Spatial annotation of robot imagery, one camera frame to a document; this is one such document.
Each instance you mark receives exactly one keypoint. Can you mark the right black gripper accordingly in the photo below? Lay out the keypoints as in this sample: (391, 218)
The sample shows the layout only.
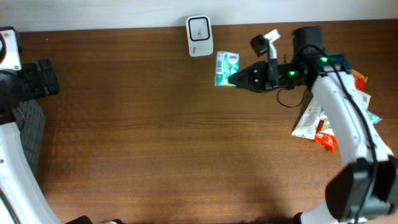
(257, 76)

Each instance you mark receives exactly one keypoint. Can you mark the small teal tissue pack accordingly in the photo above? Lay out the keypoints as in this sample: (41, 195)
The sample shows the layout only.
(227, 64)

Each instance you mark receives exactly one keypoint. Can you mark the white cosmetic tube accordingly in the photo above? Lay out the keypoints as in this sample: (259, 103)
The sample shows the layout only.
(308, 123)

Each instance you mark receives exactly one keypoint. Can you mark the orange spaghetti pasta pack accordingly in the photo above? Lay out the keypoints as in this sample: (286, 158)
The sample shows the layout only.
(329, 141)

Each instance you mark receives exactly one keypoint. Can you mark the cream snack bag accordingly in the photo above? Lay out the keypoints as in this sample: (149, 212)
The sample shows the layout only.
(326, 126)

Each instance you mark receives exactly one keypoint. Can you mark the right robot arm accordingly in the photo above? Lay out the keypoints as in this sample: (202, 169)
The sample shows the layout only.
(366, 187)

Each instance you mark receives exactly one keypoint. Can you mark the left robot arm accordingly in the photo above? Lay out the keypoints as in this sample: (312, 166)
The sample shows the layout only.
(22, 200)

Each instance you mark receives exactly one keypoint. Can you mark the white barcode scanner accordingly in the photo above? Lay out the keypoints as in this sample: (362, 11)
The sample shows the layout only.
(199, 36)

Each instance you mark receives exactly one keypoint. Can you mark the grey plastic mesh basket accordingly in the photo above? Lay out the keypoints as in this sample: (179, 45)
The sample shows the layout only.
(30, 120)

